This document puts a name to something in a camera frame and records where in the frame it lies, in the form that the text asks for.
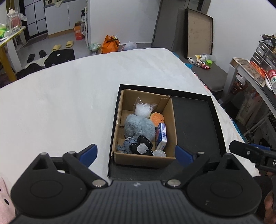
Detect green small container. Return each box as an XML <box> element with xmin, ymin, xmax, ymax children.
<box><xmin>205</xmin><ymin>60</ymin><xmax>213</xmax><ymax>67</ymax></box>

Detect orange cardboard box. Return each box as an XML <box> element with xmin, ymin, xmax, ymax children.
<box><xmin>74</xmin><ymin>22</ymin><xmax>84</xmax><ymax>41</ymax></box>

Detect clear bag of white beads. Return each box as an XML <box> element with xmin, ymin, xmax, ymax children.
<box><xmin>133</xmin><ymin>97</ymin><xmax>157</xmax><ymax>119</ymax></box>

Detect yellow slipper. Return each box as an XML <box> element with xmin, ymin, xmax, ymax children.
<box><xmin>52</xmin><ymin>44</ymin><xmax>61</xmax><ymax>51</ymax></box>
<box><xmin>66</xmin><ymin>41</ymin><xmax>74</xmax><ymax>48</ymax></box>

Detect plastic water bottle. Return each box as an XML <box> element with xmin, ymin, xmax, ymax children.
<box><xmin>267</xmin><ymin>69</ymin><xmax>276</xmax><ymax>89</ymax></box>

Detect red basket under desk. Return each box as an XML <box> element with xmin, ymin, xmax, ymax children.
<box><xmin>231</xmin><ymin>74</ymin><xmax>248</xmax><ymax>95</ymax></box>

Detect large framed cork board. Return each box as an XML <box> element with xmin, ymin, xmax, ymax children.
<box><xmin>183</xmin><ymin>8</ymin><xmax>213</xmax><ymax>58</ymax></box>

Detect grey crochet coaster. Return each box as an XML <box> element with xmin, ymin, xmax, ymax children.
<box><xmin>116</xmin><ymin>137</ymin><xmax>137</xmax><ymax>154</ymax></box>

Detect black laptop bag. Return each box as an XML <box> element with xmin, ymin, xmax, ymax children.
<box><xmin>44</xmin><ymin>49</ymin><xmax>75</xmax><ymax>68</ymax></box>

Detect brown cardboard box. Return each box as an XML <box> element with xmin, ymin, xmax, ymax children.
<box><xmin>111</xmin><ymin>89</ymin><xmax>177</xmax><ymax>168</ymax></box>

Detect grey bench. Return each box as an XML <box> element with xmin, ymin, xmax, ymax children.
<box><xmin>179</xmin><ymin>56</ymin><xmax>228</xmax><ymax>92</ymax></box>

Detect burger plush toy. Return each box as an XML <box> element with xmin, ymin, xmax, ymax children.
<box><xmin>149</xmin><ymin>112</ymin><xmax>165</xmax><ymax>128</ymax></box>

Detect person's right hand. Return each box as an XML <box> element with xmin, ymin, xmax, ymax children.
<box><xmin>263</xmin><ymin>172</ymin><xmax>276</xmax><ymax>224</ymax></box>

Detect drawer organizer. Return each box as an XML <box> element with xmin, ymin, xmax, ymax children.
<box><xmin>250</xmin><ymin>42</ymin><xmax>275</xmax><ymax>71</ymax></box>

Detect grey fluffy plush toy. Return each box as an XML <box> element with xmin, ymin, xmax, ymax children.
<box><xmin>124</xmin><ymin>114</ymin><xmax>155</xmax><ymax>141</ymax></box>

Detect white kitchen cabinet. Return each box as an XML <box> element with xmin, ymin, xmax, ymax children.
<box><xmin>45</xmin><ymin>0</ymin><xmax>87</xmax><ymax>35</ymax></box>

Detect white paper ball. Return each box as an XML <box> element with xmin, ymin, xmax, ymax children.
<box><xmin>152</xmin><ymin>150</ymin><xmax>166</xmax><ymax>157</ymax></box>

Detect black lace white pouch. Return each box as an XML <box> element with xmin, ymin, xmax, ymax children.
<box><xmin>129</xmin><ymin>135</ymin><xmax>153</xmax><ymax>156</ymax></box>

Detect yellow side table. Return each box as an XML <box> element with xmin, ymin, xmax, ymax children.
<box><xmin>1</xmin><ymin>26</ymin><xmax>25</xmax><ymax>82</ymax></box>

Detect glass jar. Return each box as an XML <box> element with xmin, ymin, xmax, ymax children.
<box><xmin>6</xmin><ymin>8</ymin><xmax>27</xmax><ymax>34</ymax></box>

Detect orange bag on floor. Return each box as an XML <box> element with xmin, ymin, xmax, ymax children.
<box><xmin>101</xmin><ymin>35</ymin><xmax>120</xmax><ymax>54</ymax></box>

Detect blue tissue pack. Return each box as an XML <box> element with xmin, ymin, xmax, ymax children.
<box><xmin>155</xmin><ymin>123</ymin><xmax>167</xmax><ymax>151</ymax></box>

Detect black shallow tray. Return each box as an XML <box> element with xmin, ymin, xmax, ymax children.
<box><xmin>108</xmin><ymin>84</ymin><xmax>226</xmax><ymax>181</ymax></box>

